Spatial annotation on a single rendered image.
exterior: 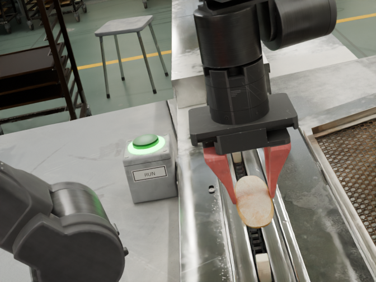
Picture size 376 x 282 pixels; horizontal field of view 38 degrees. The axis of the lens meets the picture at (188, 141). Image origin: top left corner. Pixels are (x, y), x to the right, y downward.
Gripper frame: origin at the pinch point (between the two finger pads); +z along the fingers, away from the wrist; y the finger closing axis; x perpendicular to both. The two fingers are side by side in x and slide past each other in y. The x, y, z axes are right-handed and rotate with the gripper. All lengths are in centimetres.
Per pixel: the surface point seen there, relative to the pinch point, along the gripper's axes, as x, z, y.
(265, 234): -3.8, 8.3, -1.0
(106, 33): -304, 49, 63
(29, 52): -257, 41, 101
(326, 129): -19.2, 3.8, -12.3
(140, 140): -24.0, 2.8, 13.9
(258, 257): 2.9, 6.3, 0.5
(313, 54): -76, 12, -23
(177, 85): -45.2, 2.8, 8.4
